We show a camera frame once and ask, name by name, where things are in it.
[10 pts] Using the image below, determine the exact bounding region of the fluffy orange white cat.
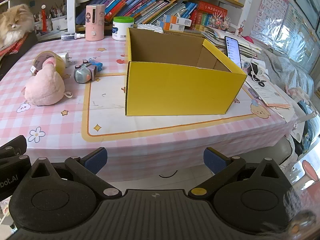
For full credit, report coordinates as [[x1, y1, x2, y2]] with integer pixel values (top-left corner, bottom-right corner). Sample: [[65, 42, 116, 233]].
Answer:
[[0, 4, 35, 48]]

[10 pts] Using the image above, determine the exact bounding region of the orange white carton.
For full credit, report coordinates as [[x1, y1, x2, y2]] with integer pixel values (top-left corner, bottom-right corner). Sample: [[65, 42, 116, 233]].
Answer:
[[156, 21, 187, 31], [163, 14, 192, 27]]

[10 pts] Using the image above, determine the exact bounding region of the pink flower ornament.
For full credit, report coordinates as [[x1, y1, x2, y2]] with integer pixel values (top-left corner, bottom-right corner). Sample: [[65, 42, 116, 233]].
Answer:
[[208, 14, 231, 32]]

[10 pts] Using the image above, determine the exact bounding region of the white charger plug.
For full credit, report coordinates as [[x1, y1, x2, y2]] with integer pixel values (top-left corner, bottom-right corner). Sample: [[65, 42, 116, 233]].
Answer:
[[58, 52, 73, 68]]

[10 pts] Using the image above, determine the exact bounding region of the pink stool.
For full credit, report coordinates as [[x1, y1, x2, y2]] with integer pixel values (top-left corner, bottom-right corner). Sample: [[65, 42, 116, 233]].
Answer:
[[301, 159, 320, 188]]

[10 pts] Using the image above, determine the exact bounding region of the stack of magazines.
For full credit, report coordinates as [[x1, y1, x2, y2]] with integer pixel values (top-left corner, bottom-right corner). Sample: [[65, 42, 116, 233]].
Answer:
[[201, 26, 265, 61]]

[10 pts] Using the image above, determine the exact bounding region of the white jar green lid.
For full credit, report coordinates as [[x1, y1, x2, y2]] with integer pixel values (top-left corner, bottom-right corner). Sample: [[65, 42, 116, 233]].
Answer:
[[111, 16, 135, 41]]

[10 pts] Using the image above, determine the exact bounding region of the black smartphone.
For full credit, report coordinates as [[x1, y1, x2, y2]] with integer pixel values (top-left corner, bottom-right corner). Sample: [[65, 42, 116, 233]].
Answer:
[[224, 36, 242, 68]]

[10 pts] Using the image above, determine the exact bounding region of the black case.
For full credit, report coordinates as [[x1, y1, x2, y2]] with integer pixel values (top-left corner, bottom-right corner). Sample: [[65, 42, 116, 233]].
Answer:
[[0, 31, 38, 81]]

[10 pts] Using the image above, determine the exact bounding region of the alphabet wall poster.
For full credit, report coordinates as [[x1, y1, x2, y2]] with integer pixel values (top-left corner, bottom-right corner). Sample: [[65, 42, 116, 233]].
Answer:
[[251, 0, 290, 43]]

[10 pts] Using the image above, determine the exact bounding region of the red boxed book set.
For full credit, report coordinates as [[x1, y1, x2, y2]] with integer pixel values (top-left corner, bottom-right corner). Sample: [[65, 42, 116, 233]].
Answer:
[[194, 1, 228, 32]]

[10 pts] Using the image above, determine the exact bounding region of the grey blanket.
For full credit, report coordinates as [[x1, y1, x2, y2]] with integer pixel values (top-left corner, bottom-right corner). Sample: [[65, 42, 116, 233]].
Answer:
[[254, 39, 316, 98]]

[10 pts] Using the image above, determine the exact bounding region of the beige packing tape roll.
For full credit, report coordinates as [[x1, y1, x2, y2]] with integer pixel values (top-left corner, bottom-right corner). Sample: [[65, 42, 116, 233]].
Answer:
[[32, 51, 66, 76]]

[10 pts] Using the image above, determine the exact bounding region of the stack of printed papers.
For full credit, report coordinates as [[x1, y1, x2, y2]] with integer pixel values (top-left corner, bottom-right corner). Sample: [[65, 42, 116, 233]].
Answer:
[[246, 79, 293, 111]]

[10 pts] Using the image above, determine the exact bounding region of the white ribbed tissue pack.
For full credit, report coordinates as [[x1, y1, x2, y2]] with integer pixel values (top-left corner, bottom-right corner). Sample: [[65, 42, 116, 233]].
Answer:
[[137, 23, 164, 34]]

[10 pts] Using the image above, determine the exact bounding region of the small clear spray bottle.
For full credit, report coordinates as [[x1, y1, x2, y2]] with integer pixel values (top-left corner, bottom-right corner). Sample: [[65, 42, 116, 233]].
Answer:
[[61, 33, 86, 41]]

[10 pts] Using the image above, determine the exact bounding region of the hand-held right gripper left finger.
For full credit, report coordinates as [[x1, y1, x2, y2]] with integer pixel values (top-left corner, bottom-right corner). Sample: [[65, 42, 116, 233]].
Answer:
[[30, 147, 123, 201]]

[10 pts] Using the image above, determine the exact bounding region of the large pink plush toy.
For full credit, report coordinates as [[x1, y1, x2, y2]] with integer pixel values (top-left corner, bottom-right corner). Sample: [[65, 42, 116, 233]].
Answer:
[[24, 56, 66, 106]]

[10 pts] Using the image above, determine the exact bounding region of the black floor cable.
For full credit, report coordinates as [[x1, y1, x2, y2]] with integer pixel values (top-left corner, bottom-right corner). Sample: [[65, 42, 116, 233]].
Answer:
[[158, 170, 179, 179]]

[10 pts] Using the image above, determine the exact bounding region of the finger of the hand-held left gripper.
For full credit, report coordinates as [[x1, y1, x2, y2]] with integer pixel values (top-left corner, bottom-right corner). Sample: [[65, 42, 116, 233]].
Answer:
[[0, 135, 32, 167]]

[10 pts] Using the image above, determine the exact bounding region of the white pen holder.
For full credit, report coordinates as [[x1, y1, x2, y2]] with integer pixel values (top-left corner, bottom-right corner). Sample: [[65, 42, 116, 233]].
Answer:
[[49, 2, 68, 32]]

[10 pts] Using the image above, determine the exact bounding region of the yellow cardboard box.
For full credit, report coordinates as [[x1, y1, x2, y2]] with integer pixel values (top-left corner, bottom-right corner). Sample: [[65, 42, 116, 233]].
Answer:
[[124, 27, 248, 117]]

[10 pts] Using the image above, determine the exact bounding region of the grey blue toy figure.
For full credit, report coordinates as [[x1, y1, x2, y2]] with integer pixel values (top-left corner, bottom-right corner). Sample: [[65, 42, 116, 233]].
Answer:
[[73, 59, 103, 83]]

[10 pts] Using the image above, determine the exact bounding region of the row of colourful books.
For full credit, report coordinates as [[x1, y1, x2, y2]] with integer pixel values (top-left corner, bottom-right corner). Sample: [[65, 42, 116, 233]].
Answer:
[[75, 0, 198, 26]]

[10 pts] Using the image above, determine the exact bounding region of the pink checkered tablecloth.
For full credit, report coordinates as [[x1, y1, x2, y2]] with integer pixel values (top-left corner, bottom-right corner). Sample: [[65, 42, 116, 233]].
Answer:
[[0, 34, 298, 183]]

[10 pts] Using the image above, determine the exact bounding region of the red flat book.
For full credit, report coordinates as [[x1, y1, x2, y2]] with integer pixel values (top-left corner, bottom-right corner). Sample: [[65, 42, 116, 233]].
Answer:
[[0, 32, 30, 56]]

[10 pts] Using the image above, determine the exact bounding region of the red doll figurine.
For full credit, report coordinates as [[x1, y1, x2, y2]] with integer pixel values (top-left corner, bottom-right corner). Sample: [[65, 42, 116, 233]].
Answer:
[[41, 4, 48, 32]]

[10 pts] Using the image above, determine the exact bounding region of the white wooden bookshelf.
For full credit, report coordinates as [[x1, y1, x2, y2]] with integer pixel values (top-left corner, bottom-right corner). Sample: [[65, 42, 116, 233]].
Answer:
[[0, 0, 258, 36]]

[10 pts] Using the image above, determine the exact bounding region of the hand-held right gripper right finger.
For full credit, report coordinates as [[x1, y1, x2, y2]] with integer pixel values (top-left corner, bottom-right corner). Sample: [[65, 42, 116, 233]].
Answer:
[[187, 147, 283, 201]]

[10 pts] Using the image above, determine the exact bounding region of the grey white chair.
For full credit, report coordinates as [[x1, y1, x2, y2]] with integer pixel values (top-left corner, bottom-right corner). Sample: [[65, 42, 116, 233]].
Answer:
[[277, 137, 305, 168]]

